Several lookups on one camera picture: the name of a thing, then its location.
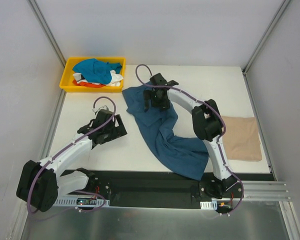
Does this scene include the beige folded t shirt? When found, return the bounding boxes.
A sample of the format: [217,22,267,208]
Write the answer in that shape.
[222,116,262,162]

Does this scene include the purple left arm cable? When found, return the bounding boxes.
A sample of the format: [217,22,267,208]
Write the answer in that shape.
[26,96,117,215]

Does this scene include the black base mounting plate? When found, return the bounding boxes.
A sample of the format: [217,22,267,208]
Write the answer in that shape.
[66,170,244,208]

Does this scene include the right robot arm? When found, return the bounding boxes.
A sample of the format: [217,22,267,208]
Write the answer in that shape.
[143,73,238,199]

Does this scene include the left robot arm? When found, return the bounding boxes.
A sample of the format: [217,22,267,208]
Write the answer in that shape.
[16,109,127,212]

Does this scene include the dark blue t shirt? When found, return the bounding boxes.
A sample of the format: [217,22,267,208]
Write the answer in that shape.
[122,85,209,181]

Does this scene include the grey slotted cable duct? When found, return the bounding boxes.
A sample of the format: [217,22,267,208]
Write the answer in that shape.
[53,196,110,208]

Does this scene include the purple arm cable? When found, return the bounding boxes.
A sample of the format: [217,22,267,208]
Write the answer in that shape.
[26,96,117,215]
[135,64,245,218]

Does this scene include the white t shirt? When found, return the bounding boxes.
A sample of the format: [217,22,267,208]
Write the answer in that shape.
[72,70,124,87]

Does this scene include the teal t shirt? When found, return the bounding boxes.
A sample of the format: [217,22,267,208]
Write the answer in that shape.
[72,58,122,84]

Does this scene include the yellow plastic bin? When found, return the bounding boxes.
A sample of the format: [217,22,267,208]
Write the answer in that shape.
[59,56,126,93]

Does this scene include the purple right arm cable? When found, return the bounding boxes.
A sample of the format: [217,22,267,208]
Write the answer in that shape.
[135,64,245,218]

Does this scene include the orange t shirt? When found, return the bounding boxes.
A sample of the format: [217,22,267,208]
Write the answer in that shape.
[72,79,106,89]

